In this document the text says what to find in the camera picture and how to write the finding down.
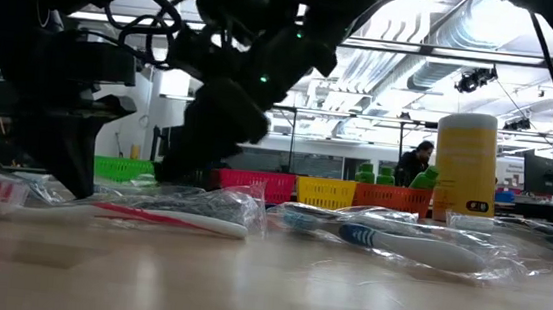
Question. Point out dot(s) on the black computer monitor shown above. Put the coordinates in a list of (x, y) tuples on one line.
[(545, 174)]

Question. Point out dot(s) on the orange plastic basket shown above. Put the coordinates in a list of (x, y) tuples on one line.
[(393, 201)]

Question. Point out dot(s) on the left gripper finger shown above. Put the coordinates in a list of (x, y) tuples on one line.
[(80, 158)]

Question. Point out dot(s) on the yellow plastic basket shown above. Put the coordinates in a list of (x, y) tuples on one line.
[(326, 193)]

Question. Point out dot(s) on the person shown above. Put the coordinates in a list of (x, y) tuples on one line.
[(413, 164)]

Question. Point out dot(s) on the black background desk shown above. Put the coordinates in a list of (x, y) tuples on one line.
[(542, 211)]

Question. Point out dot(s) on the long overhead light bar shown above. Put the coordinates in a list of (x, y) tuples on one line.
[(466, 54)]

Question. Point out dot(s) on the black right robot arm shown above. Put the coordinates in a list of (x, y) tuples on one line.
[(350, 6)]

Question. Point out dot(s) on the blue white bagged toothbrush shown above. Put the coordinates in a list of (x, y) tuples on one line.
[(423, 253)]

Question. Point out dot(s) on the small yellow background bottle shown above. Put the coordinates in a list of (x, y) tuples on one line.
[(135, 152)]

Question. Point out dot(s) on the red plastic basket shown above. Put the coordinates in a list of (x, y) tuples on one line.
[(259, 186)]

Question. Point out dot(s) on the black background rig frame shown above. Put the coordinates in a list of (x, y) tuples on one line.
[(292, 141)]

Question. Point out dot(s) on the green plastic basket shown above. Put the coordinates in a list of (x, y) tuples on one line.
[(122, 169)]

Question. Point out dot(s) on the yellow canister white lid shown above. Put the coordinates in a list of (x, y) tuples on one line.
[(466, 171)]

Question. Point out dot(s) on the red white bagged toothbrush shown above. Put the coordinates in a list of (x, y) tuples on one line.
[(175, 219)]

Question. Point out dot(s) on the black ceiling spotlight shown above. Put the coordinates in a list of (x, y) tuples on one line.
[(517, 124), (476, 78)]

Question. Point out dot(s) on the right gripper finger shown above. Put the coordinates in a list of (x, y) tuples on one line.
[(224, 120)]

